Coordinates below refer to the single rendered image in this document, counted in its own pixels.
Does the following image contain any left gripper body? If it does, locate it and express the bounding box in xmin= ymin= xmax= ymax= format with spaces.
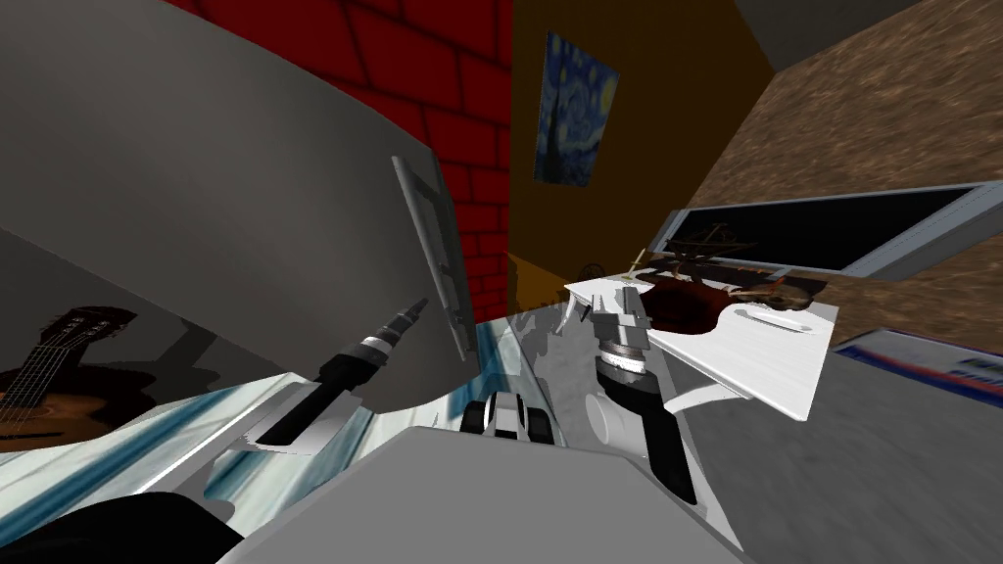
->
xmin=382 ymin=297 xmax=431 ymax=340

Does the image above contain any blue starry night painting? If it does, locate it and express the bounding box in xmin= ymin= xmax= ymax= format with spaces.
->
xmin=534 ymin=30 xmax=622 ymax=189

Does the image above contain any white blue red box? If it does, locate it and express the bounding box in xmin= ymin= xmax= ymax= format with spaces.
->
xmin=832 ymin=327 xmax=1003 ymax=410

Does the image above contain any grey framed dark window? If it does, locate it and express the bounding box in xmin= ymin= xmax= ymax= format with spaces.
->
xmin=648 ymin=181 xmax=1003 ymax=280

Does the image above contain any grey bar door handle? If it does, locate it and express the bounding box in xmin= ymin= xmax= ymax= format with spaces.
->
xmin=390 ymin=155 xmax=481 ymax=363

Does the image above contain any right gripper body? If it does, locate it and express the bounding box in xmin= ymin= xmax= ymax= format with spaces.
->
xmin=591 ymin=308 xmax=652 ymax=334

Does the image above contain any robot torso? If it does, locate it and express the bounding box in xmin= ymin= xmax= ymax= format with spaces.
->
xmin=218 ymin=391 xmax=747 ymax=564

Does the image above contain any brown acoustic guitar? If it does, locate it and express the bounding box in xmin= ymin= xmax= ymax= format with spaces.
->
xmin=0 ymin=305 xmax=160 ymax=453

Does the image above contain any grey door leaf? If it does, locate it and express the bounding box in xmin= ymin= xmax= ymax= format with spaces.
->
xmin=0 ymin=0 xmax=481 ymax=416

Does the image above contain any white table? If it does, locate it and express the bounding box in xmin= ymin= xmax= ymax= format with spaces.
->
xmin=562 ymin=222 xmax=841 ymax=424

